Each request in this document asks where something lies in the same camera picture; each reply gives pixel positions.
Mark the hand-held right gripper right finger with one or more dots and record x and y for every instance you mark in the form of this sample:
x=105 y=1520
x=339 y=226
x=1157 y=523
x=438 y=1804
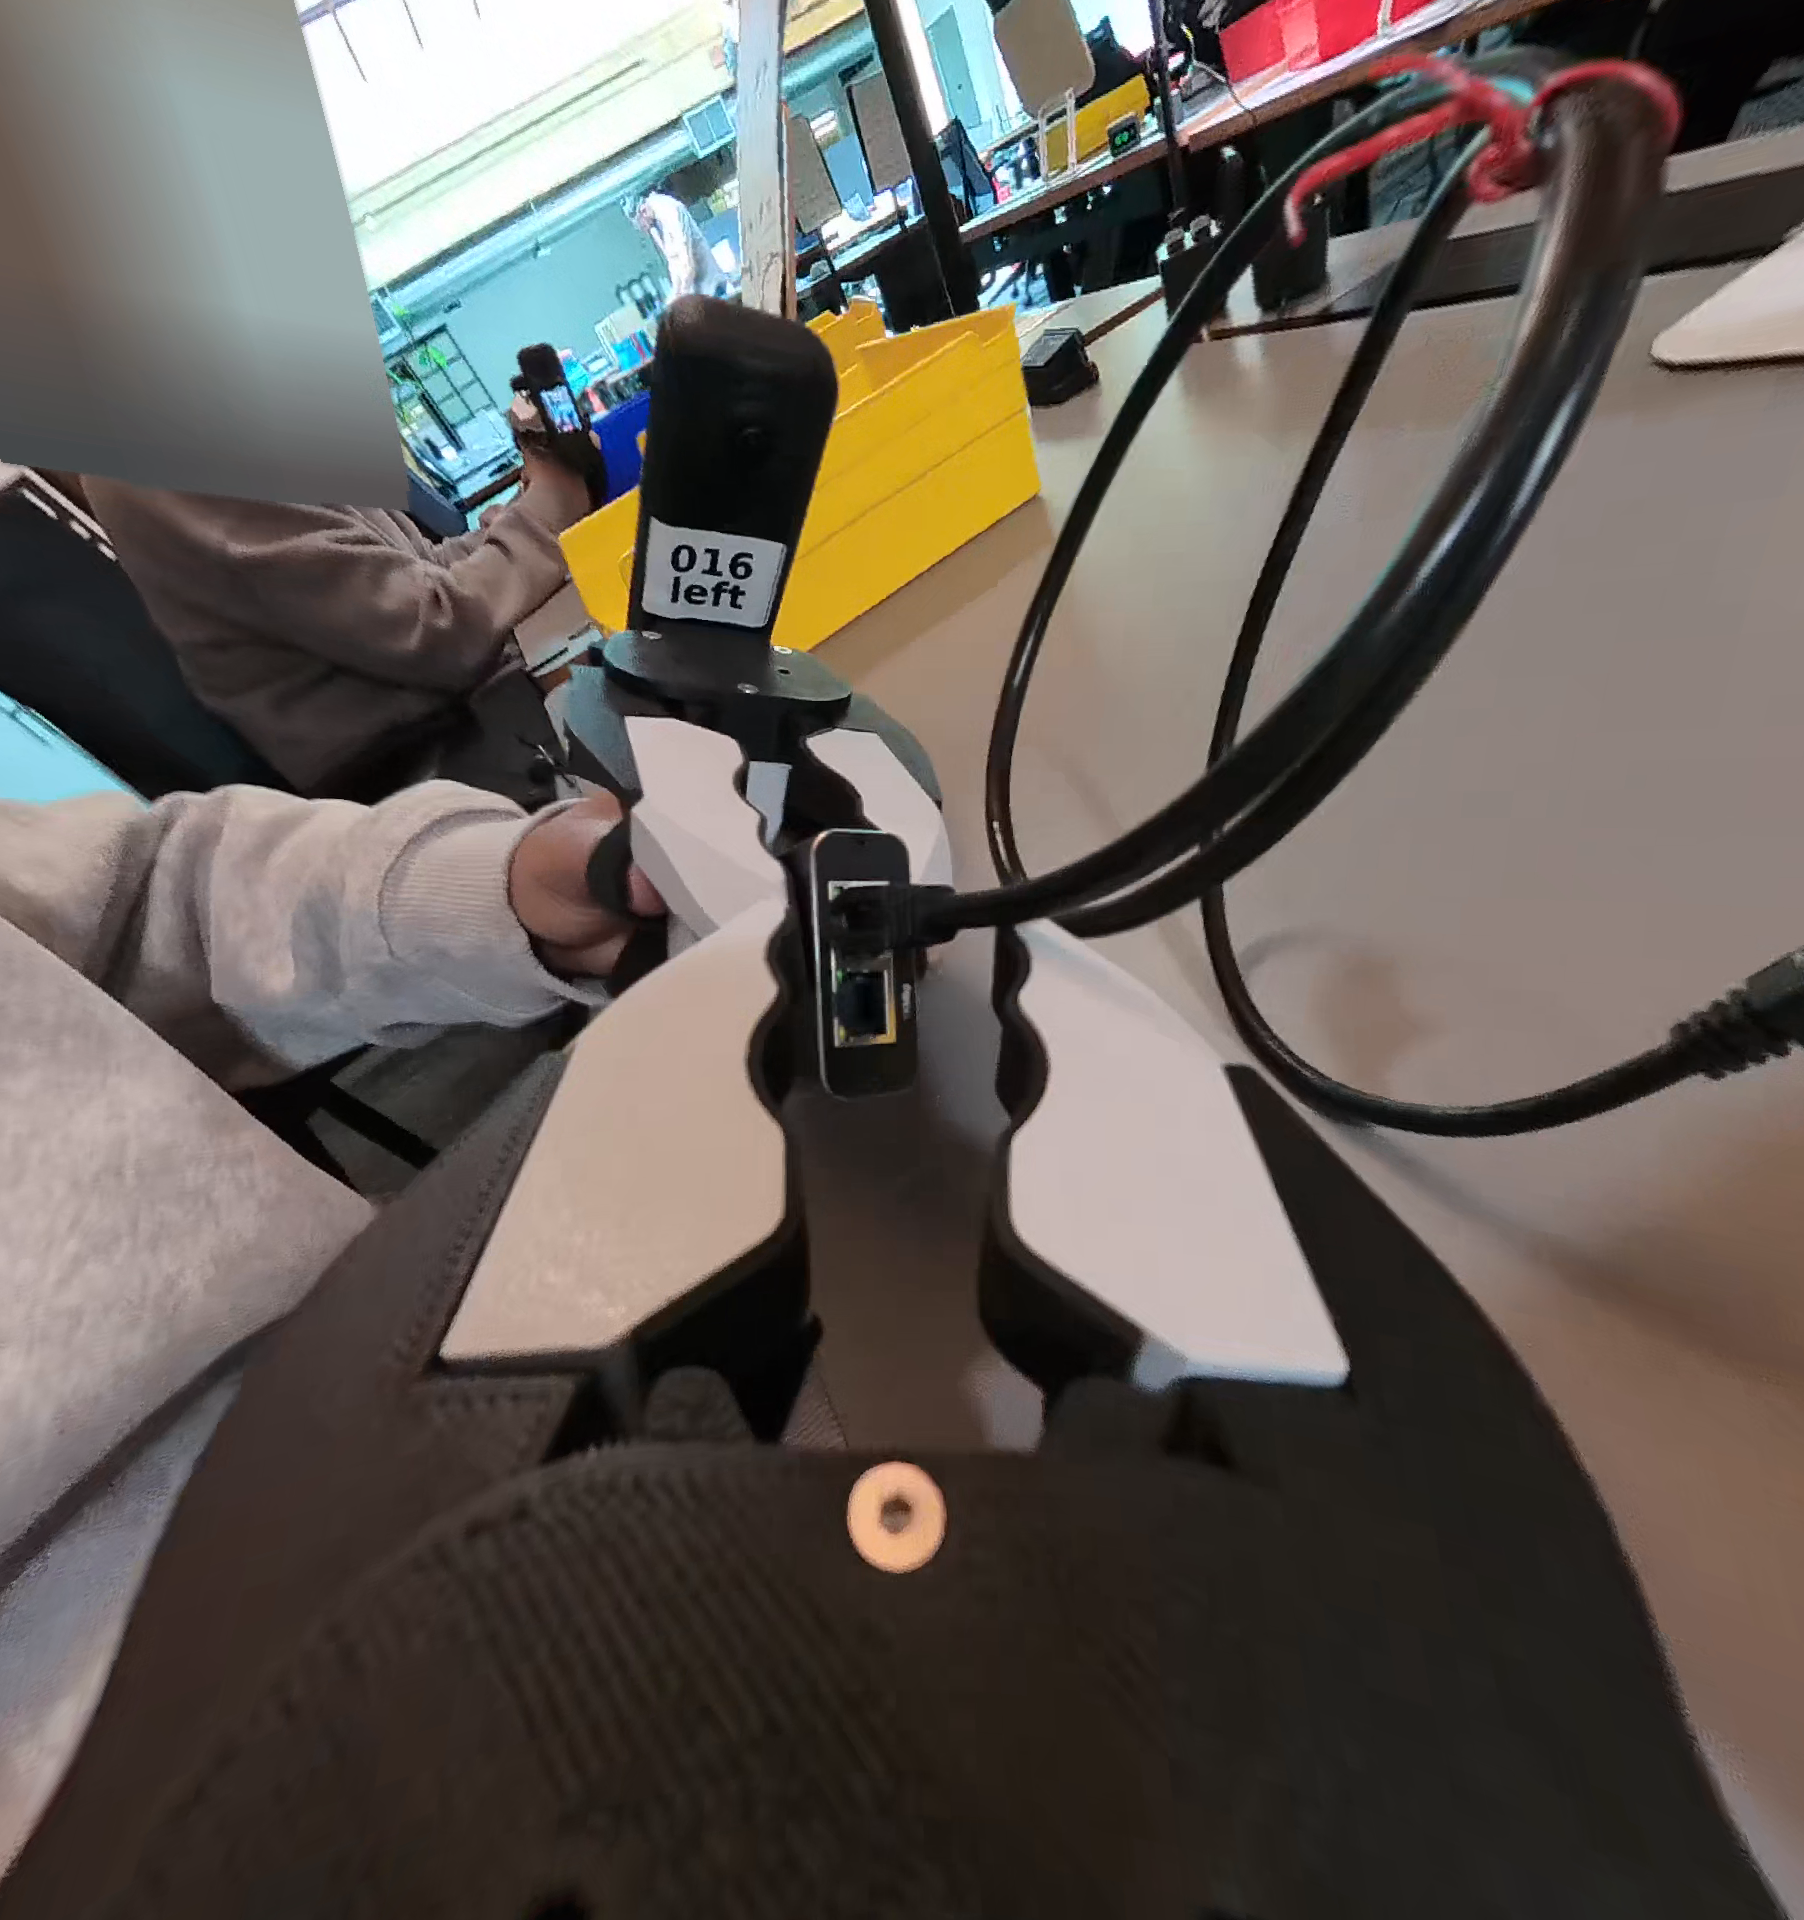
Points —
x=1157 y=1199

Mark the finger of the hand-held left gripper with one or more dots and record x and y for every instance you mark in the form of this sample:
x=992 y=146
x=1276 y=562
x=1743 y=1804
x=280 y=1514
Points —
x=903 y=802
x=692 y=825

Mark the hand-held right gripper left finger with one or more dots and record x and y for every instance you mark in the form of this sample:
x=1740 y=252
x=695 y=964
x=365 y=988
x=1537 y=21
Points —
x=646 y=1139

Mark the black ethernet adapter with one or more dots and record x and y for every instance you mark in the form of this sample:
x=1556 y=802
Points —
x=864 y=1058

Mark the person's left forearm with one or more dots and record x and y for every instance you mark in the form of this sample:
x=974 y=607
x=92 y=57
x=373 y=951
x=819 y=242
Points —
x=242 y=930

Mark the person's left hand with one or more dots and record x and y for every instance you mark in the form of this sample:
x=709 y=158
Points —
x=558 y=886

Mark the stack of yellow plastic bins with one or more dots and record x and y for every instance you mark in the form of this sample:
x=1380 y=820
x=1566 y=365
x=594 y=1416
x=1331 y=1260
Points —
x=903 y=449

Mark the black phone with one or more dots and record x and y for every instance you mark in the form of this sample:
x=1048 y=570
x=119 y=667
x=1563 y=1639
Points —
x=558 y=397

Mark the wooden beam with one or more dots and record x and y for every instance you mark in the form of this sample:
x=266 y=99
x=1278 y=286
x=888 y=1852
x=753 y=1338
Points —
x=762 y=151

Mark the black power adapter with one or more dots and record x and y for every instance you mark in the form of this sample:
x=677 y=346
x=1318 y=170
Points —
x=1061 y=369

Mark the black pole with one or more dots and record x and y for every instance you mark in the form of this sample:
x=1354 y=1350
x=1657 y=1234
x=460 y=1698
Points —
x=917 y=151

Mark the black battery charger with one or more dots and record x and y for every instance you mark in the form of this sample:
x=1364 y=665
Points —
x=1187 y=270

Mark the beige board on stand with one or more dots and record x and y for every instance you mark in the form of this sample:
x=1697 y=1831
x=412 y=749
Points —
x=1044 y=60

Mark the small green display device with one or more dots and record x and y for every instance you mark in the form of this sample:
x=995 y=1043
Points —
x=1126 y=136

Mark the pair of black clamps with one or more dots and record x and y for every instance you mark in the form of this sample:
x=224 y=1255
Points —
x=1288 y=270

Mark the grey hoodie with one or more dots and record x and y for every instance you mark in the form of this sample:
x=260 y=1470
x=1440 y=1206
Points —
x=62 y=1351

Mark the red plastic bin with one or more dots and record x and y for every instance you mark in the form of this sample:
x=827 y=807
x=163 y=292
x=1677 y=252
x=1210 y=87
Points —
x=1290 y=38

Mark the red twist tie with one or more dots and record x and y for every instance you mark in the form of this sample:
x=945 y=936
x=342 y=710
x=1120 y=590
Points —
x=1502 y=158

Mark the white stand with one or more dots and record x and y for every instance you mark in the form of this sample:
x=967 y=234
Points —
x=1787 y=299

